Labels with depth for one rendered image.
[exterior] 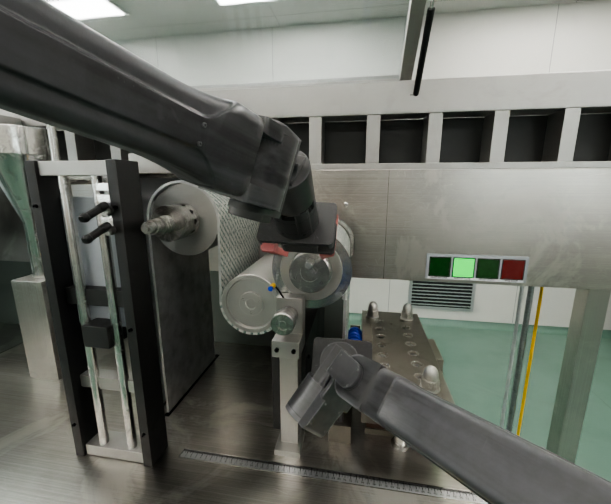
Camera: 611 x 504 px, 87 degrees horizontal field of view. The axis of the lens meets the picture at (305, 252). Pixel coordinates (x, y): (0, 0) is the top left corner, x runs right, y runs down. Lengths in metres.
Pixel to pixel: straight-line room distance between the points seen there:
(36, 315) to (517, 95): 1.29
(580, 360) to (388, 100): 1.00
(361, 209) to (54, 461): 0.85
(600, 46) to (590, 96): 2.82
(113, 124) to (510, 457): 0.34
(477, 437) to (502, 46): 3.41
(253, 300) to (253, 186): 0.41
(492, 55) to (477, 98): 2.59
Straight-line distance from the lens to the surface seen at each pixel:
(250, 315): 0.66
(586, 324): 1.33
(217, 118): 0.23
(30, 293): 1.05
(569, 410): 1.46
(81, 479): 0.79
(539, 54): 3.66
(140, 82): 0.20
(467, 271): 0.96
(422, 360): 0.78
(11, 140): 0.98
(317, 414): 0.48
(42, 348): 1.09
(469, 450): 0.34
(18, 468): 0.87
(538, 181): 0.99
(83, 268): 0.66
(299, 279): 0.58
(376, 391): 0.40
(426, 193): 0.91
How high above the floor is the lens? 1.41
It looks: 12 degrees down
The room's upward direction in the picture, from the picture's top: straight up
